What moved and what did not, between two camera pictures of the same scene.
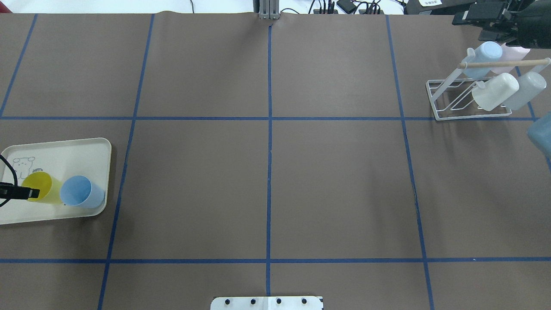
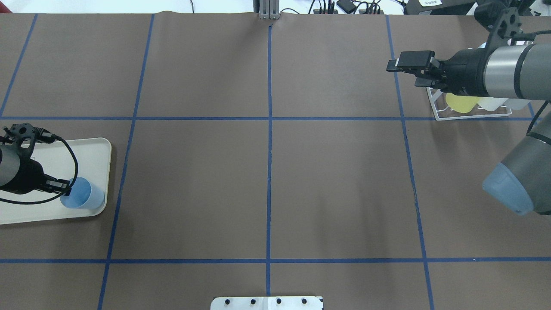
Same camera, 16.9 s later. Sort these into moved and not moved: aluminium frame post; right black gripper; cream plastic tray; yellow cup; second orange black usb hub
Moved: yellow cup; right black gripper
Not moved: cream plastic tray; second orange black usb hub; aluminium frame post
